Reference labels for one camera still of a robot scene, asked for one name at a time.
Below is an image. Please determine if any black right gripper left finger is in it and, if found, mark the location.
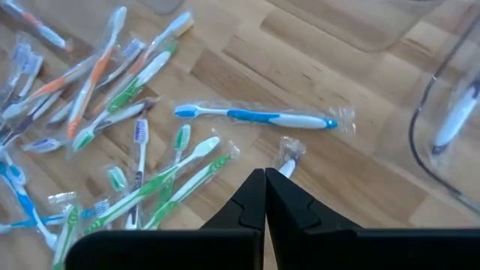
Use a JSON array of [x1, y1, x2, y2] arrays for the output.
[[65, 168, 267, 270]]

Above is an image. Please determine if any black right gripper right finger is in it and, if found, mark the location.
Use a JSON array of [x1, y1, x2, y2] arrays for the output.
[[265, 167, 480, 270]]

